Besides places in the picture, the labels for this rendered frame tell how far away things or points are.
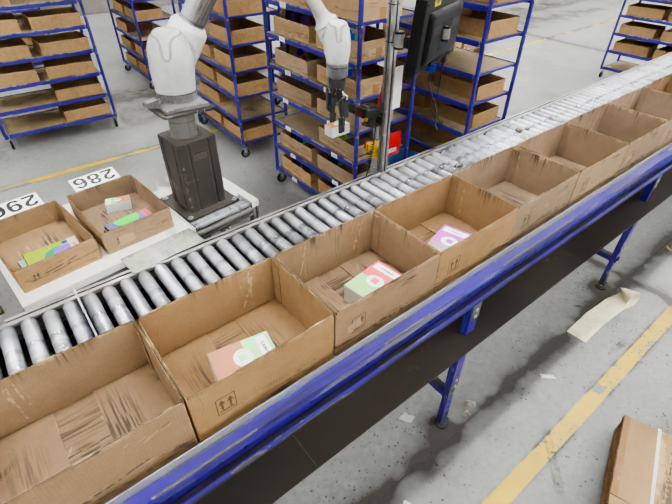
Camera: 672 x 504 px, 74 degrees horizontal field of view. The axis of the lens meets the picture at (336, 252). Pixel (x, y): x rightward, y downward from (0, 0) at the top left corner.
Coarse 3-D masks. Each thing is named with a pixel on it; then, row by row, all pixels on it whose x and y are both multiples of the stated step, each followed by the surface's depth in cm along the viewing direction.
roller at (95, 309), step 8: (88, 296) 158; (96, 296) 160; (88, 304) 156; (96, 304) 155; (88, 312) 154; (96, 312) 152; (104, 312) 153; (96, 320) 150; (104, 320) 149; (96, 328) 149; (104, 328) 147; (112, 328) 148
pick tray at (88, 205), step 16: (128, 176) 206; (80, 192) 195; (96, 192) 200; (112, 192) 205; (128, 192) 210; (144, 192) 201; (80, 208) 198; (96, 208) 200; (160, 208) 194; (96, 224) 191; (128, 224) 176; (144, 224) 181; (160, 224) 186; (112, 240) 174; (128, 240) 179
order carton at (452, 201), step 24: (432, 192) 165; (456, 192) 168; (480, 192) 160; (408, 216) 163; (432, 216) 173; (456, 216) 173; (480, 216) 164; (504, 216) 145; (480, 240) 143; (504, 240) 155; (456, 264) 141
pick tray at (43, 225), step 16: (32, 208) 184; (48, 208) 188; (64, 208) 184; (0, 224) 178; (16, 224) 182; (32, 224) 186; (48, 224) 190; (64, 224) 191; (80, 224) 175; (0, 240) 180; (16, 240) 182; (32, 240) 181; (48, 240) 182; (80, 240) 182; (0, 256) 159; (16, 256) 174; (64, 256) 163; (80, 256) 168; (96, 256) 173; (16, 272) 154; (32, 272) 157; (48, 272) 162; (64, 272) 166; (32, 288) 160
